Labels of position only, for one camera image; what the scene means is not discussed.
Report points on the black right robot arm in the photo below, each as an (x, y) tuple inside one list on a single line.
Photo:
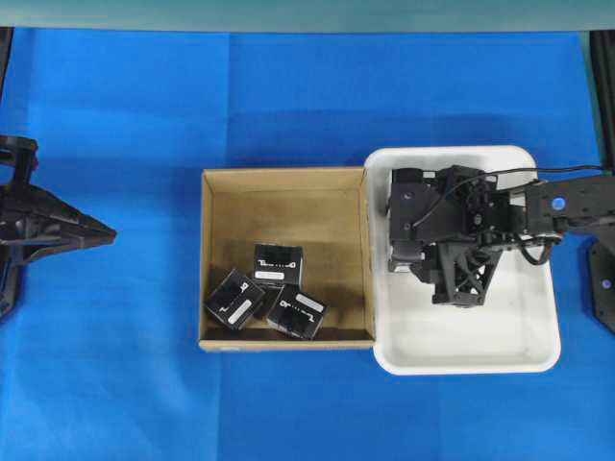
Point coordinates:
[(554, 209)]

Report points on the black Dynamixel box middle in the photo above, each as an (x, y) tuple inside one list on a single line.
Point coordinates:
[(235, 300)]

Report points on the black frame rail right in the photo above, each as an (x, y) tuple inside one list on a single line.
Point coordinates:
[(602, 59)]

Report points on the black dynamixel box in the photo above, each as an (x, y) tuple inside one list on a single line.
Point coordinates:
[(235, 300), (277, 265), (296, 314)]

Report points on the white plastic tray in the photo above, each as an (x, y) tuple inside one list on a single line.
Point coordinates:
[(515, 331)]

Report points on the black frame rail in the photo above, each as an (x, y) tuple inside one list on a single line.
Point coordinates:
[(6, 35), (602, 59)]

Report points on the black Dynamixel box upper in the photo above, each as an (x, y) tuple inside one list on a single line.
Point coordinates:
[(277, 265)]

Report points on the black Dynamixel box lower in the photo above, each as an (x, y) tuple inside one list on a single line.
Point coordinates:
[(296, 314)]

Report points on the blue table cloth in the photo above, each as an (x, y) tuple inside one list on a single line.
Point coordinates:
[(100, 360)]

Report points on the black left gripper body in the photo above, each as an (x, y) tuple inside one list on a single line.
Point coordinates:
[(25, 235)]

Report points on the black frame rail left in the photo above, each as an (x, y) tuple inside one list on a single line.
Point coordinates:
[(6, 35)]

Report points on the brown cardboard box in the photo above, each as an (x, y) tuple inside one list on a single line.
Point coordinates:
[(324, 210)]

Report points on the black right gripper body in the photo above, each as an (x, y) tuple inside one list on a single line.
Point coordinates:
[(449, 228)]

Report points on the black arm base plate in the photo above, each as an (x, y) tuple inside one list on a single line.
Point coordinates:
[(596, 265)]

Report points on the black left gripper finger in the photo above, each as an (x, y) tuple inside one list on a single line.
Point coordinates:
[(68, 227)]

